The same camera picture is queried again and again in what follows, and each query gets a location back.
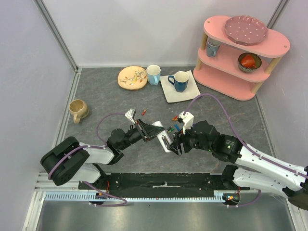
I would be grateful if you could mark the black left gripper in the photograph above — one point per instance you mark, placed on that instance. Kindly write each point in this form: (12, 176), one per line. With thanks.
(149, 132)

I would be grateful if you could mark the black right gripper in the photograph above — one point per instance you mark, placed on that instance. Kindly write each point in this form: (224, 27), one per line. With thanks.
(181, 142)

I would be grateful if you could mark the white remote control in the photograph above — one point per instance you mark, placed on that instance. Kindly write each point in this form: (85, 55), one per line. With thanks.
(163, 137)

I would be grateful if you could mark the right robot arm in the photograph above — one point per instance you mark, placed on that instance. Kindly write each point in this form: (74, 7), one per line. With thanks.
(247, 167)

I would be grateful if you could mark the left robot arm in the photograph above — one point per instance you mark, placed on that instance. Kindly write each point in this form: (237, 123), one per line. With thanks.
(72, 160)

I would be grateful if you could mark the white square plate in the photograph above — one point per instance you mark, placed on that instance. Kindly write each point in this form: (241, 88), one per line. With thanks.
(175, 91)

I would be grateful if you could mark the beige floral plate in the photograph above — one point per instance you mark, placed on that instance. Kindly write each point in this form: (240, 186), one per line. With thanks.
(132, 78)

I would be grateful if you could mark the light blue mug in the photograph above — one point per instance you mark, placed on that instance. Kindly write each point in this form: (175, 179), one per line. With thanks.
(153, 74)

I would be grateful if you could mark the dark blue mug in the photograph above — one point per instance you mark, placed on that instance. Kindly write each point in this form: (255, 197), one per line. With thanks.
(180, 81)

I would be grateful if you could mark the beige mug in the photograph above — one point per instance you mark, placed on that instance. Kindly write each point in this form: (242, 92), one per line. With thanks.
(79, 110)

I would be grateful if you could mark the pink three-tier shelf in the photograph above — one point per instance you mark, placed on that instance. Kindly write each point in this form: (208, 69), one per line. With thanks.
(237, 54)

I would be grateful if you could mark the blue grey mug on shelf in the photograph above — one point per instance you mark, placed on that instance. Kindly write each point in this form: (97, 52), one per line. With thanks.
(212, 47)

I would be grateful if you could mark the red cup in bowl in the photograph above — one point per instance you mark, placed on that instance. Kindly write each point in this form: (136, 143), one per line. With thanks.
(248, 61)

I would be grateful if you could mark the dark patterned bowl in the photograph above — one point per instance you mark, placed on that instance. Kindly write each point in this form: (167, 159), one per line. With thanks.
(249, 70)

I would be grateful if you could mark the purple dotted plate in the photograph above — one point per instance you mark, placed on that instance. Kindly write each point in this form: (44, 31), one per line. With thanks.
(245, 30)

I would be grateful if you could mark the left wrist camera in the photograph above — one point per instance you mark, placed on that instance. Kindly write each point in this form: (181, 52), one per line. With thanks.
(130, 114)

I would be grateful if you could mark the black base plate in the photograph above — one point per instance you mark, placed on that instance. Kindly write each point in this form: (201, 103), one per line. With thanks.
(122, 181)

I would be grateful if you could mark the slotted cable duct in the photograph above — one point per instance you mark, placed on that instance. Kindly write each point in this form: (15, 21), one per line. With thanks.
(91, 196)

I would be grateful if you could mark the aluminium frame rail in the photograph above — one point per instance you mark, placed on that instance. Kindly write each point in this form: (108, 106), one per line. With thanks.
(56, 33)

